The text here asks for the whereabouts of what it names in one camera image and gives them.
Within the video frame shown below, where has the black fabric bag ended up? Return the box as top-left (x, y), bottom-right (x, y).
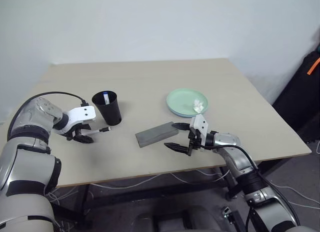
top-left (272, 50), bottom-right (320, 144)

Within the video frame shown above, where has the black and white pen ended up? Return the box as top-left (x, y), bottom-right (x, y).
top-left (84, 127), bottom-right (113, 137)

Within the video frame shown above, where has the white tissue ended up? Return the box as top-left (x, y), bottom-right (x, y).
top-left (191, 98), bottom-right (205, 113)

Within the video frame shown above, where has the black metal table frame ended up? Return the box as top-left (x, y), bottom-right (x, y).
top-left (82, 161), bottom-right (262, 225)

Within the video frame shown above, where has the black plastic cup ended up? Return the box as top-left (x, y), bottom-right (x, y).
top-left (91, 91), bottom-right (123, 126)

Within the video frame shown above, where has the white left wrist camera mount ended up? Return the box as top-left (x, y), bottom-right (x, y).
top-left (59, 105), bottom-right (97, 136)

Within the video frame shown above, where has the green plastic plate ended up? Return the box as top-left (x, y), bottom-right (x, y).
top-left (166, 89), bottom-right (209, 116)

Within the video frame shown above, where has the blue plastic plate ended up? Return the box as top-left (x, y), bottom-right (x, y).
top-left (166, 101), bottom-right (209, 118)

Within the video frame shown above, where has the orange strap tag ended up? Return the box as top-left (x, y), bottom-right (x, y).
top-left (307, 57), bottom-right (320, 76)

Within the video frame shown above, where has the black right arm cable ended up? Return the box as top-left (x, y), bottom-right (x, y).
top-left (202, 144), bottom-right (301, 232)

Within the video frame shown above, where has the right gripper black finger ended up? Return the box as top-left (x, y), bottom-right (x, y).
top-left (171, 122), bottom-right (192, 132)
top-left (163, 142), bottom-right (190, 155)

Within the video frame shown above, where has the grey glasses case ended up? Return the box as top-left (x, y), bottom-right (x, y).
top-left (134, 121), bottom-right (180, 149)

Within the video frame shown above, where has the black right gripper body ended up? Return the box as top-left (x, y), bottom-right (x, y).
top-left (187, 127), bottom-right (202, 157)

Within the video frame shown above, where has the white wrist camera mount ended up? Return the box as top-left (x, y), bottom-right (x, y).
top-left (190, 114), bottom-right (210, 150)
top-left (59, 105), bottom-right (97, 136)

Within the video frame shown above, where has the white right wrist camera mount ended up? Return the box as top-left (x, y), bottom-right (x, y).
top-left (190, 114), bottom-right (210, 150)

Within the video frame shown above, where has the black metal floor bar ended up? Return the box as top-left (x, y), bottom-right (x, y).
top-left (226, 210), bottom-right (248, 232)

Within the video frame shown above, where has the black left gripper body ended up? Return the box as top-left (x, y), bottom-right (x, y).
top-left (65, 126), bottom-right (87, 142)

